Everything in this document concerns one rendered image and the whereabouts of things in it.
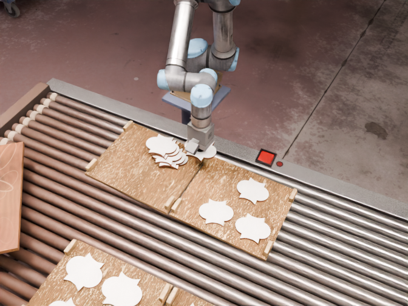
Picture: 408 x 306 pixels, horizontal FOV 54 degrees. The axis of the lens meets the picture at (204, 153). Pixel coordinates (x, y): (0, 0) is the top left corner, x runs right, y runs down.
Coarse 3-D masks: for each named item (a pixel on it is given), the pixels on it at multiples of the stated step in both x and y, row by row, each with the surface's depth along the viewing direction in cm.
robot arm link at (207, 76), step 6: (204, 72) 150; (210, 72) 150; (186, 78) 148; (192, 78) 148; (198, 78) 148; (204, 78) 147; (210, 78) 148; (216, 78) 151; (186, 84) 148; (192, 84) 148; (210, 84) 146; (216, 84) 151; (186, 90) 150
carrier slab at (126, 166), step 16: (144, 128) 189; (112, 144) 182; (128, 144) 182; (144, 144) 182; (112, 160) 176; (128, 160) 176; (144, 160) 176; (192, 160) 177; (96, 176) 170; (112, 176) 171; (128, 176) 171; (144, 176) 171; (160, 176) 171; (176, 176) 171; (192, 176) 172; (128, 192) 165; (144, 192) 165; (160, 192) 166; (176, 192) 166; (160, 208) 161
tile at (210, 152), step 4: (212, 144) 165; (208, 148) 163; (212, 148) 163; (188, 152) 162; (196, 152) 162; (200, 152) 162; (204, 152) 162; (208, 152) 162; (212, 152) 162; (188, 156) 162; (192, 156) 161; (196, 156) 160; (200, 156) 160; (204, 156) 161; (208, 156) 161; (212, 156) 161; (200, 160) 159
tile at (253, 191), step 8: (240, 184) 168; (248, 184) 168; (256, 184) 168; (264, 184) 168; (240, 192) 165; (248, 192) 165; (256, 192) 165; (264, 192) 165; (248, 200) 164; (256, 200) 163; (264, 200) 163
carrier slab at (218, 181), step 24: (216, 168) 174; (240, 168) 175; (192, 192) 166; (216, 192) 166; (288, 192) 167; (192, 216) 159; (240, 216) 159; (264, 216) 159; (240, 240) 152; (264, 240) 152
